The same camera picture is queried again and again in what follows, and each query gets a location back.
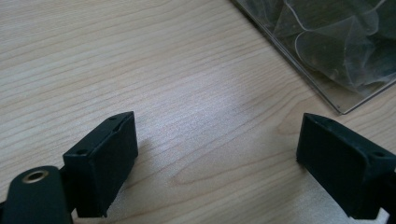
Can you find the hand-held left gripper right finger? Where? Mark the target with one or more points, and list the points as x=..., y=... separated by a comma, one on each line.
x=342, y=168

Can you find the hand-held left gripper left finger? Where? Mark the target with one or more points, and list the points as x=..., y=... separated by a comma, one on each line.
x=102, y=168

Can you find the clear plastic box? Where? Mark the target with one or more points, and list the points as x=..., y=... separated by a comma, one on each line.
x=314, y=70

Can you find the clear plastic bag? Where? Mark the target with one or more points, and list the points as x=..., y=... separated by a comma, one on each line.
x=339, y=43

